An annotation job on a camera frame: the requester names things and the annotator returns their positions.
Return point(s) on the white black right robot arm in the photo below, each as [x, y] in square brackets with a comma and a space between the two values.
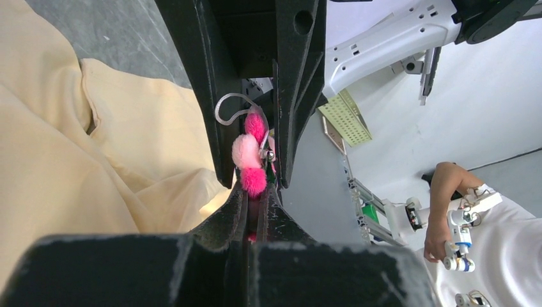
[417, 26]

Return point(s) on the pink flower smiley brooch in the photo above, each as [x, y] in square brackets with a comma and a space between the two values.
[253, 153]

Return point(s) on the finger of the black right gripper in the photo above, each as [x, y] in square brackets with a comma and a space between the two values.
[298, 75]
[206, 60]

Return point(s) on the operator's hand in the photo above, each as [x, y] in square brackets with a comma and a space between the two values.
[434, 245]

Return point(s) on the cream yellow t-shirt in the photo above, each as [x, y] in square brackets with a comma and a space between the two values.
[87, 149]

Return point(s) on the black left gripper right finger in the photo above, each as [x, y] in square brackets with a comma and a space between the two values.
[288, 268]

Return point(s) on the aluminium rail frame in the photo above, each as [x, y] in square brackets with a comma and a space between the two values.
[368, 207]

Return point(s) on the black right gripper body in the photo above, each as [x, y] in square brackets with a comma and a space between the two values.
[243, 38]

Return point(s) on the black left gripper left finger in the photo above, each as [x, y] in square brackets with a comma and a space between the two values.
[203, 267]

